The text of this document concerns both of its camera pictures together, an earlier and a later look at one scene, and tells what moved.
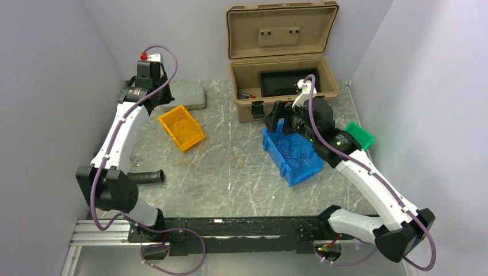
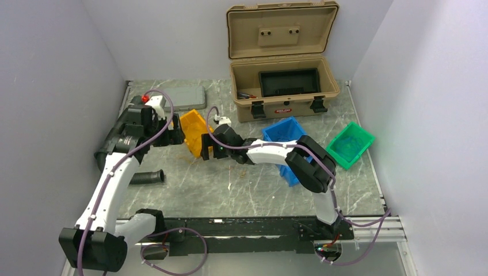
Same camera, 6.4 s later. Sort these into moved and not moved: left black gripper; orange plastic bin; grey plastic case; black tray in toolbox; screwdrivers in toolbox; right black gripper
Moved: right black gripper; orange plastic bin; left black gripper
Not moved: grey plastic case; screwdrivers in toolbox; black tray in toolbox
